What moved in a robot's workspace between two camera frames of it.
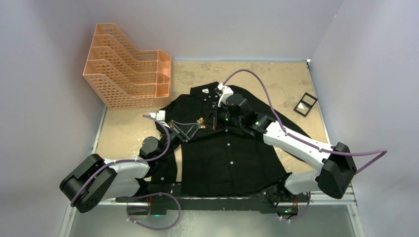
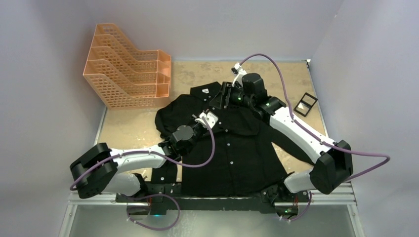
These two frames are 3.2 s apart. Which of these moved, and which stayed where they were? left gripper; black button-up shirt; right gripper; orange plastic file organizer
Moved: right gripper; left gripper
Stayed: black button-up shirt; orange plastic file organizer
